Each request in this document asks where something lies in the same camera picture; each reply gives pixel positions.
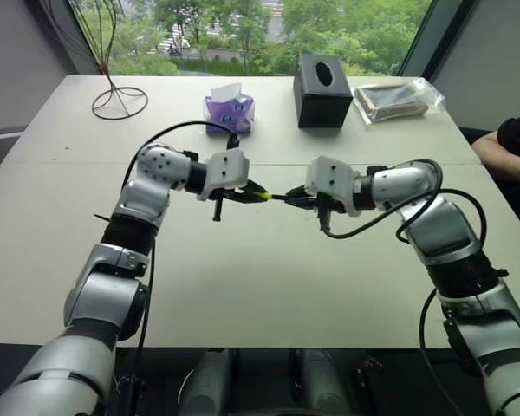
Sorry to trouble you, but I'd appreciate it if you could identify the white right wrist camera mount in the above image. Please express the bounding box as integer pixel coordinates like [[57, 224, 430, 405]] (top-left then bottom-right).
[[304, 154, 361, 217]]

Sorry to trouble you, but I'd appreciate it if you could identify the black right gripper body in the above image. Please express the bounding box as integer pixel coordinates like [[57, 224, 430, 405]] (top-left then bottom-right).
[[304, 192, 348, 217]]

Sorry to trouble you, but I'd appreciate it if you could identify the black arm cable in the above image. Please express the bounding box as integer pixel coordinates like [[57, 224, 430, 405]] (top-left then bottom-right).
[[319, 158, 500, 361], [121, 120, 243, 416]]

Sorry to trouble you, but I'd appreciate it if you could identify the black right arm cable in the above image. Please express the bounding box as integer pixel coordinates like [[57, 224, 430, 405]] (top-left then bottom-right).
[[319, 158, 500, 361]]

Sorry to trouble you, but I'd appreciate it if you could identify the metal wire tree stand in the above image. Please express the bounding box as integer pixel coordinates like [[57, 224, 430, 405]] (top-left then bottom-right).
[[47, 0, 151, 120]]

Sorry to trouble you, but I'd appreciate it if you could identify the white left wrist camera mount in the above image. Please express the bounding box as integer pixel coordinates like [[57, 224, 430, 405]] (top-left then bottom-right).
[[197, 148, 250, 201]]

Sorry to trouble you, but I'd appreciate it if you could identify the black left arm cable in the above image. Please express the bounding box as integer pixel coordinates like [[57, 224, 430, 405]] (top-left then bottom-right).
[[121, 120, 243, 416]]

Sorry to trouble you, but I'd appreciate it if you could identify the purple tissue pack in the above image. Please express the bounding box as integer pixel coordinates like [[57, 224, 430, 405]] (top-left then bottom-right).
[[203, 83, 257, 136]]

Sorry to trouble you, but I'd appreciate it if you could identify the clear bag with brown contents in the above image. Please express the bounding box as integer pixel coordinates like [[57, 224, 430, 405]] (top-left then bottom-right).
[[349, 77, 445, 127]]

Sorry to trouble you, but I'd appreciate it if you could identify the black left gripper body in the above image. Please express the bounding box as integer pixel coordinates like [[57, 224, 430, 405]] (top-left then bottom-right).
[[207, 185, 250, 224]]

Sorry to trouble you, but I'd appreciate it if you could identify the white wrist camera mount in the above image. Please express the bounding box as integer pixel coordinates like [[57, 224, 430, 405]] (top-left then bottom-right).
[[304, 154, 361, 217], [197, 148, 250, 201]]

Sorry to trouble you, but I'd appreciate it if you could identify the black tissue box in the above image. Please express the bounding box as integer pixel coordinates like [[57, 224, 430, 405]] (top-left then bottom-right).
[[292, 52, 354, 129]]

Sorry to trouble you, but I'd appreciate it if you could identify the grey rounded cylinder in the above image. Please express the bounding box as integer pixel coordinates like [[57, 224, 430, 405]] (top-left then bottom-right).
[[184, 348, 240, 416], [290, 348, 361, 416]]

